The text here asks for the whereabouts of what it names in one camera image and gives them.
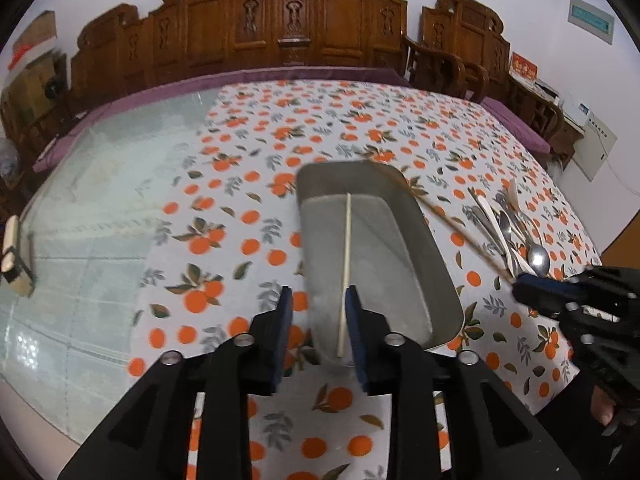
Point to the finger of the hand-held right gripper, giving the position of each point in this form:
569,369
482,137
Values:
542,302
550,284

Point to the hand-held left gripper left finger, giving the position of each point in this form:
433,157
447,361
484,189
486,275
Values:
285,320

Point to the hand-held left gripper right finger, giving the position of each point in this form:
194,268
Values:
352,320

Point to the metal spoon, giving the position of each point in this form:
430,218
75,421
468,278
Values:
539,258
505,222

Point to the grey metal tray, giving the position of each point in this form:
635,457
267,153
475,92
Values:
380,260

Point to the light wooden chopstick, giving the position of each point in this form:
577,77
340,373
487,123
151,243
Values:
346,240

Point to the brown wooden chopstick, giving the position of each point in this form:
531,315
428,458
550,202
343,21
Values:
452,224

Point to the person's right hand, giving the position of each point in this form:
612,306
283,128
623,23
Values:
602,407

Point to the person's dark clothing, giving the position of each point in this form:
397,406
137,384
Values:
570,440

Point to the wooden side table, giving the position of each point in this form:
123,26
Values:
570,135

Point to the orange print tablecloth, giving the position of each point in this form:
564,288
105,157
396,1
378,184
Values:
240,170

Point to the purple armchair cushion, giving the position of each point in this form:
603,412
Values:
515,122

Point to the red box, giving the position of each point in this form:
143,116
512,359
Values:
523,66

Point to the long purple cushion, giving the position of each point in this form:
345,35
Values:
165,92

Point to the carved wooden armchair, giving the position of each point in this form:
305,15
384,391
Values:
460,35

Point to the carved wooden bench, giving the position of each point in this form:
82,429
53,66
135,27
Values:
200,25

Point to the wooden cabinet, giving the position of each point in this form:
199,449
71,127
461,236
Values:
30,105

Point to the cardboard box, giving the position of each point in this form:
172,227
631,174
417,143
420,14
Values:
34,37

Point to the white wall box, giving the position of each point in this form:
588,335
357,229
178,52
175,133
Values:
596,145

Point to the white wall panel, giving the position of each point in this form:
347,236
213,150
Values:
591,19

